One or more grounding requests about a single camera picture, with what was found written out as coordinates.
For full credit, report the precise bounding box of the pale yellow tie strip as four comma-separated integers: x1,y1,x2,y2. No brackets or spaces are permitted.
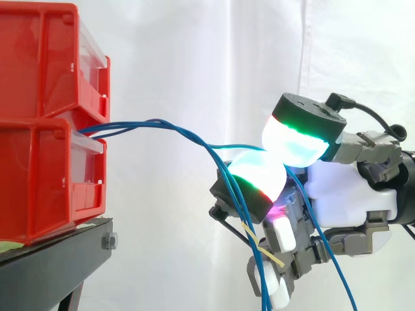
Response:
242,222,286,268

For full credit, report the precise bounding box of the black metal stand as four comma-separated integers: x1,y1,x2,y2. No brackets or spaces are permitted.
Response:
0,216,119,311

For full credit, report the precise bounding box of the red plastic bin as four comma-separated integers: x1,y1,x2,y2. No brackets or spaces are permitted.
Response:
0,117,108,246
0,3,112,126

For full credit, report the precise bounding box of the thin black cable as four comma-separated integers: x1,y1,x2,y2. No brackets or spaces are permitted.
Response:
325,93,408,142
209,206,257,248

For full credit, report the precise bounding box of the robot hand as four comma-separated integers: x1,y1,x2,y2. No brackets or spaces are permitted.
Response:
209,92,405,310

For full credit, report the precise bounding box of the blue cable bundle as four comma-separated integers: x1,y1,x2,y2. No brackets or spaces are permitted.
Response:
78,118,359,311

